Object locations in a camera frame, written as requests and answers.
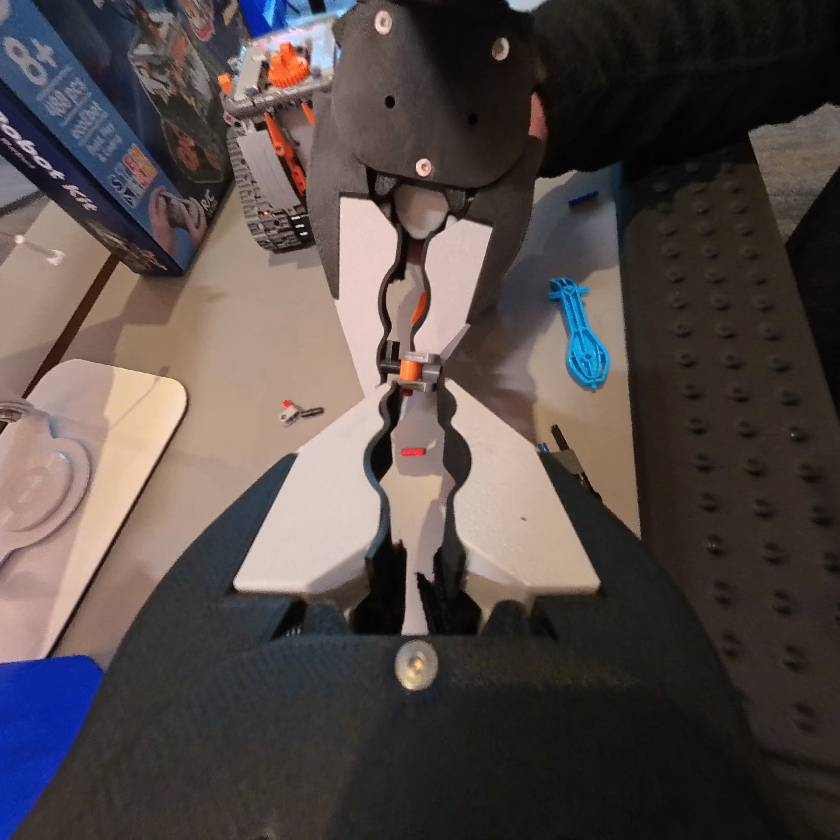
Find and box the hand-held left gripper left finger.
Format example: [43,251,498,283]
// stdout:
[233,382,401,621]

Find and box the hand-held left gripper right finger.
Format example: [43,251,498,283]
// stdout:
[433,382,602,621]

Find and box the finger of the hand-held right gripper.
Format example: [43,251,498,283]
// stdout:
[412,218,496,370]
[336,194,403,396]

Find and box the dark grey connector piece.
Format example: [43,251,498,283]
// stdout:
[394,351,445,393]

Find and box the person's right forearm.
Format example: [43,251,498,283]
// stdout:
[532,0,840,179]

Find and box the grey beam black axle assembly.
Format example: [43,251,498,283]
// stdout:
[538,425,601,501]

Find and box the black tracked brick robot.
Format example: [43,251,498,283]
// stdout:
[220,36,337,254]

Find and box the translucent blue plastic tool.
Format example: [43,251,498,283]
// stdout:
[549,277,611,391]

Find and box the black perforated board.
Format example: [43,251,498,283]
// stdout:
[617,141,840,840]

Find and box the blue printed cardboard box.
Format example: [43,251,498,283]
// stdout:
[0,0,249,277]

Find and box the white stand peg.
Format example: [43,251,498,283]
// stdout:
[13,235,64,265]

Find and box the blue plastic bin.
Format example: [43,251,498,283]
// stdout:
[0,655,106,840]

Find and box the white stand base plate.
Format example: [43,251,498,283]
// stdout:
[0,360,189,664]

